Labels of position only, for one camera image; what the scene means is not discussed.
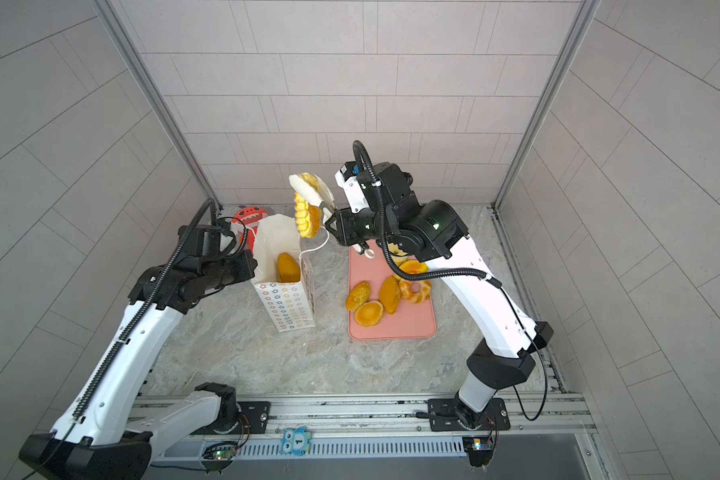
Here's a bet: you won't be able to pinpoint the ring-shaped yellow bread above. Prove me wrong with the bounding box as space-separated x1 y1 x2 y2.
387 243 408 258

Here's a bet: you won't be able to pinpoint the small round golden bun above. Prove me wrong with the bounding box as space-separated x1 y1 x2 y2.
345 281 371 312

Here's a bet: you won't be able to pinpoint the white paper bag with print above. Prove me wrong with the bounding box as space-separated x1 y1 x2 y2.
252 214 316 332

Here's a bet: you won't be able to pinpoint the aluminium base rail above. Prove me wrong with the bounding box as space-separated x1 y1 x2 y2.
129 392 598 471

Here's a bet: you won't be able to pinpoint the lumpy yellow long bread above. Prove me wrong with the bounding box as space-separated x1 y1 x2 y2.
289 173 322 238

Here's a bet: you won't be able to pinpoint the pink tray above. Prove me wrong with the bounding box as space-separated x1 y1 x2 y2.
346 247 436 341

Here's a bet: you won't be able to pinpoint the right circuit board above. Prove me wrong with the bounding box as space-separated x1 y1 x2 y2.
462 436 496 468

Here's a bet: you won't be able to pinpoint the blue owl tag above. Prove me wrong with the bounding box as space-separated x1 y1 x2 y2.
280 426 312 456

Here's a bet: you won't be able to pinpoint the circuit board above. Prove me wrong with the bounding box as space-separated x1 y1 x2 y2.
202 441 238 462
462 436 496 468

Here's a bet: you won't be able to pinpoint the long yellow baguette bread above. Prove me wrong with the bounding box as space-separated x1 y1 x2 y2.
276 252 301 283

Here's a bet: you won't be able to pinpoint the left circuit board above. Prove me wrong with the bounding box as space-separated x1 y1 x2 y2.
202 441 238 462

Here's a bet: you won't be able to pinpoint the white food tongs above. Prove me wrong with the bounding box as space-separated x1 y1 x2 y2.
289 173 336 238

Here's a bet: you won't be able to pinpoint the braided orange pretzel bread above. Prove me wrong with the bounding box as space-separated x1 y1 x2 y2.
398 279 432 304

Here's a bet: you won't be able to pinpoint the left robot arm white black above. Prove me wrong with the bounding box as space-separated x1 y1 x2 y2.
18 199 257 479

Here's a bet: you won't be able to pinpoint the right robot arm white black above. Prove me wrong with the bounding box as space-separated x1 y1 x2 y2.
325 140 554 430

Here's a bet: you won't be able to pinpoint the oval brown bread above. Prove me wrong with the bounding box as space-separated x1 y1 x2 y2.
378 276 401 315

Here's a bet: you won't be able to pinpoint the flat round orange tart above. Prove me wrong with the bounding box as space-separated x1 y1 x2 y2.
354 300 385 327

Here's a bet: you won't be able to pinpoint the orange half-round bread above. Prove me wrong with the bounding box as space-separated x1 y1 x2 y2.
398 259 428 275

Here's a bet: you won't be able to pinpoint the red shark plush toy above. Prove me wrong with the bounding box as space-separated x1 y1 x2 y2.
233 206 269 250

